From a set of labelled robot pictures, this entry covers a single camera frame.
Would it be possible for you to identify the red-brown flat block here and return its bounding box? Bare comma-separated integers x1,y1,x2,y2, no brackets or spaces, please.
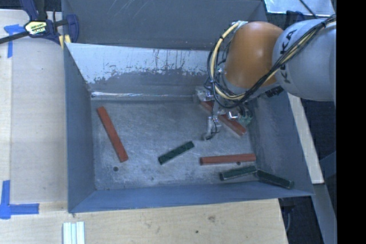
199,153,257,166
199,99,247,137
96,106,129,163

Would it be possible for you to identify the dark green flat block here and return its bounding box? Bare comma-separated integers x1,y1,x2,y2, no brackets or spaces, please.
218,165,258,182
157,141,196,166
256,169,295,190

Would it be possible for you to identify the grey metal bin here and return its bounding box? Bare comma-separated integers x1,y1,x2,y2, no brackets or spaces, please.
60,0,316,214

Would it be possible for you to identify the black cylinder on white bracket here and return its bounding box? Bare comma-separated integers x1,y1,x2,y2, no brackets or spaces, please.
264,86,284,97

